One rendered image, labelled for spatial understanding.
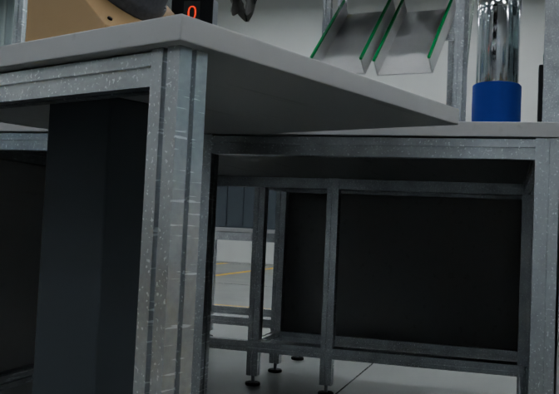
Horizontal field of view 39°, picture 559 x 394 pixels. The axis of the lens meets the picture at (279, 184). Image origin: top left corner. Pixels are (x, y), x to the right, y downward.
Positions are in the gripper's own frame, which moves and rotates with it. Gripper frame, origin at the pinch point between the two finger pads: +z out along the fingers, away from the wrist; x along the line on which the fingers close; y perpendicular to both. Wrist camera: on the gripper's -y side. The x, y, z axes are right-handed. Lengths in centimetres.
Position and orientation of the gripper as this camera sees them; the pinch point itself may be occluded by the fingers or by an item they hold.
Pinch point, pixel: (247, 15)
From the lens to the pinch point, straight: 202.5
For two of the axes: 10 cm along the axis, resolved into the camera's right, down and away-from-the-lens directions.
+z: 1.6, 7.7, 6.2
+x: 9.6, 0.3, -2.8
